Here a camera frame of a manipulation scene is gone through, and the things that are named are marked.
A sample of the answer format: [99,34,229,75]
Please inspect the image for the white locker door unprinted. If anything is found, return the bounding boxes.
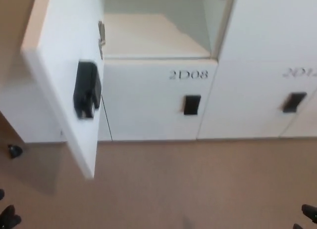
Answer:
[217,0,317,63]

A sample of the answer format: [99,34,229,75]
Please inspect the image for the white locker door narrow sliver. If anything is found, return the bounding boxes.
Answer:
[281,88,317,138]

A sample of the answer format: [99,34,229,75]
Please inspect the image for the white locker cabinet compartment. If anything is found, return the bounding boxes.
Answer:
[102,0,238,62]

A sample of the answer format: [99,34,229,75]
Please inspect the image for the white locker door printed 2D08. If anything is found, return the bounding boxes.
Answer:
[102,58,219,142]

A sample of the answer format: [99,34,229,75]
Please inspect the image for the black inner lock box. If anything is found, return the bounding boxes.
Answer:
[72,61,103,120]

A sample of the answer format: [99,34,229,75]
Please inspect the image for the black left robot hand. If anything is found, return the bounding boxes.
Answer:
[0,188,22,229]

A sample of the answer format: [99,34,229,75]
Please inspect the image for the white locker door printed 2D07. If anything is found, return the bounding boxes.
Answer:
[20,0,106,182]

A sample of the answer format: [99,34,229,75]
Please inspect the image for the black floor door stop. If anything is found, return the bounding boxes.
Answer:
[8,144,24,159]

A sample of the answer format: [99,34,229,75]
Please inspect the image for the white locker door printed 2D12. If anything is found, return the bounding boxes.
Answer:
[197,59,317,140]

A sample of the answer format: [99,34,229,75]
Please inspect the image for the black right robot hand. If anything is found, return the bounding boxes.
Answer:
[293,203,317,229]

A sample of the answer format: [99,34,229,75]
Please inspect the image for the metal locker door hinge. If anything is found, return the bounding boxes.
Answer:
[98,20,106,61]

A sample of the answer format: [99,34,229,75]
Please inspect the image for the black locker door handle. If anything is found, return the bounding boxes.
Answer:
[282,91,308,114]
[183,94,202,116]

